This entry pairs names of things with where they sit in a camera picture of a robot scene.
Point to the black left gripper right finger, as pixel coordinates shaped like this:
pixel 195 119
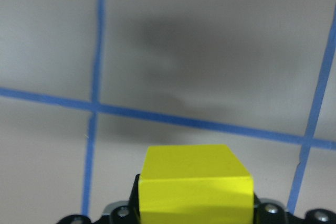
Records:
pixel 257 202

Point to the yellow cube block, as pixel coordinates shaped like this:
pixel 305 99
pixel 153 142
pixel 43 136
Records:
pixel 195 184

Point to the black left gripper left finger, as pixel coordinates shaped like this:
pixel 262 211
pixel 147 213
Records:
pixel 133 204

